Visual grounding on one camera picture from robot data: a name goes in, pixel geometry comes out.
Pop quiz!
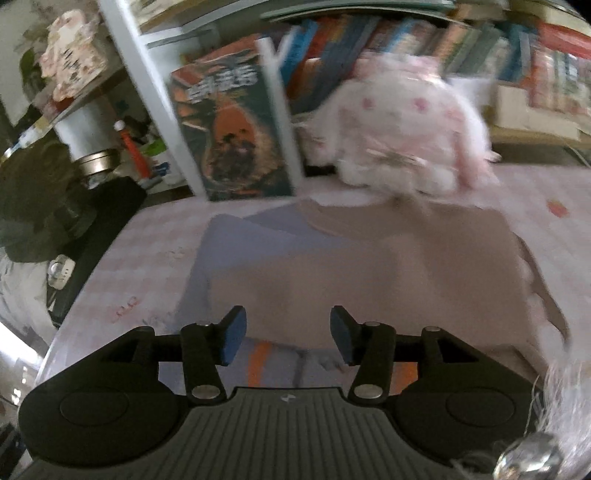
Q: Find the Harry Potter book box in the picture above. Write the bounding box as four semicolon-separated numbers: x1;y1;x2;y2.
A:
169;35;304;201

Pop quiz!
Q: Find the red boxed book set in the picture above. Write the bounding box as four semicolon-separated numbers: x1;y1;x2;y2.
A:
530;22;590;117

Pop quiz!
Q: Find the white metal shelf frame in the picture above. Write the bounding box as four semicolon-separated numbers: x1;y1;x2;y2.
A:
27;0;463;202

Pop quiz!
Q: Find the olive green jacket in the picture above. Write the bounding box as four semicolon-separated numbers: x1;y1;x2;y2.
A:
1;135;97;263

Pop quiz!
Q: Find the pink checkered desk mat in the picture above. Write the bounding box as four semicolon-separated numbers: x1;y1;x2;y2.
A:
37;164;590;381

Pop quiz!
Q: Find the grey and beige sweater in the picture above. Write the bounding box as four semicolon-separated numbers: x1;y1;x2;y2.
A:
166;197;571;386

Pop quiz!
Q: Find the white green tub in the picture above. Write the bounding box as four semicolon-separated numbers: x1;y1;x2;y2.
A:
140;139;183;186

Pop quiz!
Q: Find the row of leaning books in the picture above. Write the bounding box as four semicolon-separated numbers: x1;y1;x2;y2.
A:
280;15;538;115

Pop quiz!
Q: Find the pink white plush bunny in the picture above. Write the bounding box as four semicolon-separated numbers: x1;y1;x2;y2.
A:
294;52;499;197

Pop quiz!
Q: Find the white cloth on chair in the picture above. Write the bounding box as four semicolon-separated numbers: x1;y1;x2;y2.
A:
1;249;57;349

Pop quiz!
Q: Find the metal bowl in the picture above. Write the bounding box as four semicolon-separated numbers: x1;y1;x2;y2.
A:
73;148;120;178

